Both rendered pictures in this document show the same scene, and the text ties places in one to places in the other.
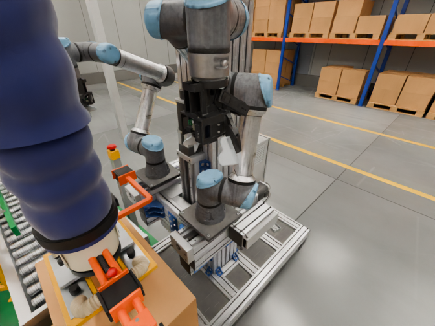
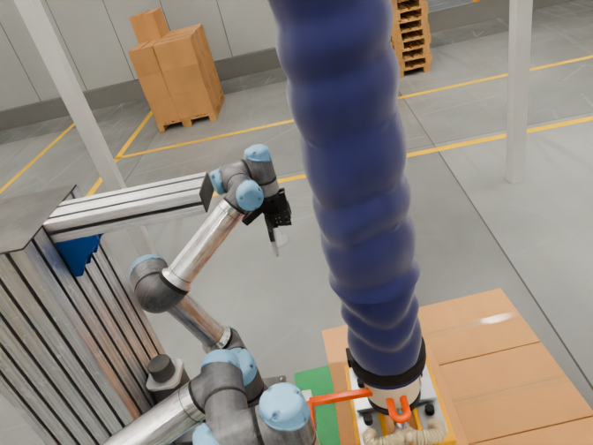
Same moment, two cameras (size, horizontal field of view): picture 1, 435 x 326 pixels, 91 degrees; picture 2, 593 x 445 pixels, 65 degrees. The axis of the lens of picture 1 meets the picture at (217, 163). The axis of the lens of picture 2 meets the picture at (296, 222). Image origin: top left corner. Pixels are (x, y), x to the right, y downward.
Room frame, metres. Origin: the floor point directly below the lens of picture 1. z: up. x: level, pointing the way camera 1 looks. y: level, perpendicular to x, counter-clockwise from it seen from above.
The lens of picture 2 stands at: (1.22, 1.08, 2.40)
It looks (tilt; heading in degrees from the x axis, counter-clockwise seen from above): 32 degrees down; 231
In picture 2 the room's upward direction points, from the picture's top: 15 degrees counter-clockwise
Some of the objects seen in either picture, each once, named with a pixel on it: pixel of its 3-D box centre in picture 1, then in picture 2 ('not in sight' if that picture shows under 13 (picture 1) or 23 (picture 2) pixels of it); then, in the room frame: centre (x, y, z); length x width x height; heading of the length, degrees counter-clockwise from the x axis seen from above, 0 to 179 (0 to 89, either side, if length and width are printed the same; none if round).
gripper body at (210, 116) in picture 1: (207, 109); (274, 207); (0.43, 0.02, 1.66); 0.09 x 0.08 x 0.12; 134
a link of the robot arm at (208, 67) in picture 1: (210, 66); (266, 185); (0.43, 0.01, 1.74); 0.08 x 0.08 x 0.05
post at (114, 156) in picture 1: (126, 198); not in sight; (1.49, 0.82, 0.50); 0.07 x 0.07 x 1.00; 49
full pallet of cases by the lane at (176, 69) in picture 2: not in sight; (176, 65); (-3.07, -6.22, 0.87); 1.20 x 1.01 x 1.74; 44
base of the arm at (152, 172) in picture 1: (156, 165); not in sight; (1.12, 0.38, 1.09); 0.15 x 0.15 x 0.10
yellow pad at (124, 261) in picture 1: (123, 244); (364, 403); (0.56, 0.37, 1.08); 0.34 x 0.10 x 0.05; 45
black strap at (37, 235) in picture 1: (79, 215); (385, 350); (0.49, 0.44, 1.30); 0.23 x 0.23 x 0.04
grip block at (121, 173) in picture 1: (123, 174); not in sight; (0.89, 0.47, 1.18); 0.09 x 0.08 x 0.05; 135
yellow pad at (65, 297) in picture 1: (69, 277); (424, 393); (0.42, 0.51, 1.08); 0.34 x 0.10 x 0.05; 45
